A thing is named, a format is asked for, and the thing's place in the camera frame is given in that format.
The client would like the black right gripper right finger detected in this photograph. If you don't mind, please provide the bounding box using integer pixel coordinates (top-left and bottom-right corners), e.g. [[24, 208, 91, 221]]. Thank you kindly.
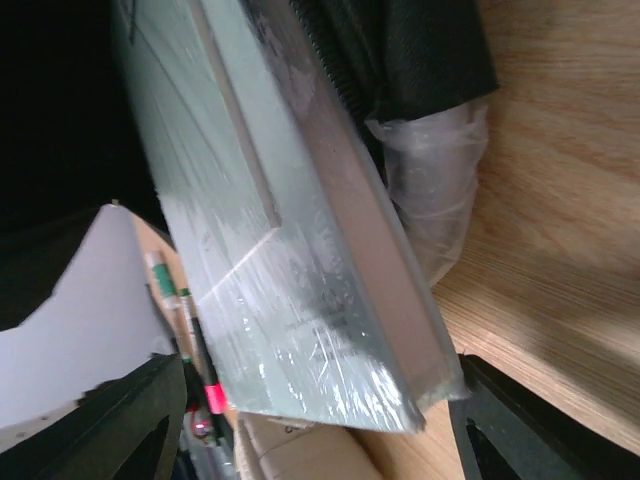
[[449, 355, 639, 479]]

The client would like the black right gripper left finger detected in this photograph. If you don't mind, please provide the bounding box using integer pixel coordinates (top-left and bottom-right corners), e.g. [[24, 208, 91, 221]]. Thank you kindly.
[[1, 355, 186, 479]]

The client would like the pale green book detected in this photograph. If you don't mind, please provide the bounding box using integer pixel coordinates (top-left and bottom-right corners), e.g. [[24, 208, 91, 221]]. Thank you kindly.
[[112, 1, 464, 433]]

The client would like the black student backpack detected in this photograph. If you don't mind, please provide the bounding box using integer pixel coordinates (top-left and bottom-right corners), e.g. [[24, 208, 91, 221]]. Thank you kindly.
[[1, 1, 498, 330]]

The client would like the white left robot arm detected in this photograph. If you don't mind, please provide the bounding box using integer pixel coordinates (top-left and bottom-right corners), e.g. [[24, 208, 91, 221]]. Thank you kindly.
[[1, 206, 173, 426]]

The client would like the pink black highlighter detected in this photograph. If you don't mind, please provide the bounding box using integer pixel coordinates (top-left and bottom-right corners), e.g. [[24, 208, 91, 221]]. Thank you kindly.
[[190, 317, 228, 415]]

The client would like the green black highlighter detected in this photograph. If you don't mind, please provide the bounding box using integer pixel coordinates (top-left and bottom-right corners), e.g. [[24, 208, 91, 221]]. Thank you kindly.
[[145, 250, 180, 310]]

